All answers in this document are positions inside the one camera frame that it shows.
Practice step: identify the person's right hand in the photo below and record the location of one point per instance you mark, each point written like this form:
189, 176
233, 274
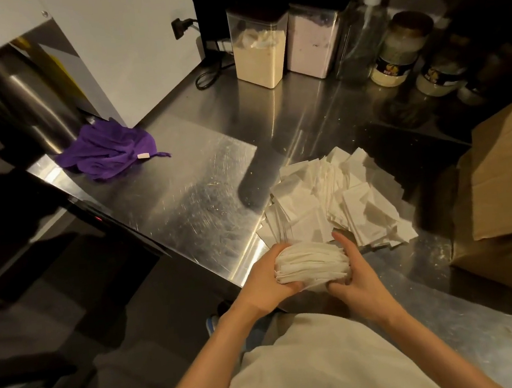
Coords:
362, 280

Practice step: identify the person's left hand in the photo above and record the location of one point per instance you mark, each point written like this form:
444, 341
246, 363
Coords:
259, 283

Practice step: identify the person's left thumb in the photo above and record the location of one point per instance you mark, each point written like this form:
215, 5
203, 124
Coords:
282, 253

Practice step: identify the person's right thumb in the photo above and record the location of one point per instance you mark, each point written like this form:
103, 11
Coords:
346, 248

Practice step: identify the bundle of white filter bags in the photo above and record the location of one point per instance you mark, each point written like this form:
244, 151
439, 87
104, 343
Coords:
312, 263

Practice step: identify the person's left forearm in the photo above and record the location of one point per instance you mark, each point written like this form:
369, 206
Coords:
202, 368

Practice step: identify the person's right forearm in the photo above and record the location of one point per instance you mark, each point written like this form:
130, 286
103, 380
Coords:
435, 350

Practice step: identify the pile of white paper sachets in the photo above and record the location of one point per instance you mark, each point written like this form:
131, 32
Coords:
335, 201

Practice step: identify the person's blue shoe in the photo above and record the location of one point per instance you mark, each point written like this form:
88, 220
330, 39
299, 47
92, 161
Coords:
212, 324

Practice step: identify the person's white apron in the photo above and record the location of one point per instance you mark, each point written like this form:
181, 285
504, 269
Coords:
322, 368

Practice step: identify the brown paper bag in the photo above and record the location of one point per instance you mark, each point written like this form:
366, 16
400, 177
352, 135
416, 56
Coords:
505, 200

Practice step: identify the jar with dark lid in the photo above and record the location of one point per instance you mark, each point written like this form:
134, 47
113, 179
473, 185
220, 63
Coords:
442, 71

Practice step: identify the purple cloth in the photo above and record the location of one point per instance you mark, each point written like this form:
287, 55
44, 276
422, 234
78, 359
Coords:
106, 148

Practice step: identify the jar with brown lid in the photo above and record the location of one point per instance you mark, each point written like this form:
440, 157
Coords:
400, 48

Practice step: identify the clear canister with beige powder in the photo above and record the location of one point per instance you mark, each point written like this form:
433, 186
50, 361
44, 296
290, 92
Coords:
260, 46

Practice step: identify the clear canister with pink powder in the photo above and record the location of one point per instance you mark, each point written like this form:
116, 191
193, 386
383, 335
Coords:
312, 40

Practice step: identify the small dark jar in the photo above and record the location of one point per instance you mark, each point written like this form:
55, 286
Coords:
478, 83

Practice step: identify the clear pump dispenser bottle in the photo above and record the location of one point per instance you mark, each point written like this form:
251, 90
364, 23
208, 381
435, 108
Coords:
364, 32

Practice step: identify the white machine housing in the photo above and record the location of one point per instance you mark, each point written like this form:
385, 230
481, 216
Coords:
119, 41

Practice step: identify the stainless steel cylinder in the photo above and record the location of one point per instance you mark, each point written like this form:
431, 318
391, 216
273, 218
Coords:
19, 94

